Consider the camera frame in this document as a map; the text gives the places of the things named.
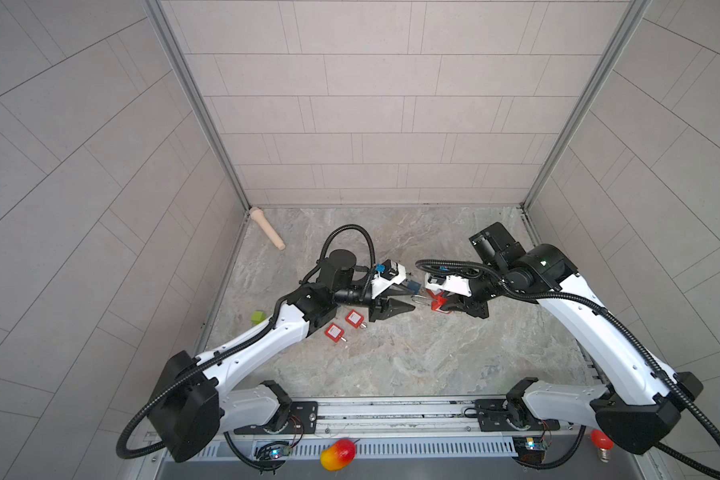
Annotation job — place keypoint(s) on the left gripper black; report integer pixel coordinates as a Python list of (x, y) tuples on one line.
[(383, 310)]

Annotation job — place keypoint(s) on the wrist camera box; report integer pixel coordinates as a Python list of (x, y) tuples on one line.
[(387, 274), (448, 284)]

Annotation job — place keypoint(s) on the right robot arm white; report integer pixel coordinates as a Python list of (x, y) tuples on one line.
[(642, 399)]

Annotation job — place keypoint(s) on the green cube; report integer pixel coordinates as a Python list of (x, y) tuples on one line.
[(258, 317)]

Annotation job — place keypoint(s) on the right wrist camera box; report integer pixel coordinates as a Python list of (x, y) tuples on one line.
[(448, 284)]

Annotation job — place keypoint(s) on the red padlock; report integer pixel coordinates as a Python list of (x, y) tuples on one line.
[(335, 333), (355, 319), (435, 301)]

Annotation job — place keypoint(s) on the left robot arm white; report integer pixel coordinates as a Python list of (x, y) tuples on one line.
[(196, 396)]

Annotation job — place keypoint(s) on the red light bulb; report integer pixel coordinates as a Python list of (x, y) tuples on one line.
[(603, 444)]

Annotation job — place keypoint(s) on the red yellow mango toy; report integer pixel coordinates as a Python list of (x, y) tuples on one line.
[(339, 455)]

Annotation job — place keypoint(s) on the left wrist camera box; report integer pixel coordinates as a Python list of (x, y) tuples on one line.
[(387, 274)]

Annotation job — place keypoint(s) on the beige cylinder peg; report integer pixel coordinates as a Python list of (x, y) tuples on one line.
[(258, 217)]

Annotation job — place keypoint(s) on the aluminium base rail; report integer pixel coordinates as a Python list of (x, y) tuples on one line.
[(461, 437)]

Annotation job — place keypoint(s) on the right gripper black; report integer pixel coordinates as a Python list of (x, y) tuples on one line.
[(463, 304)]

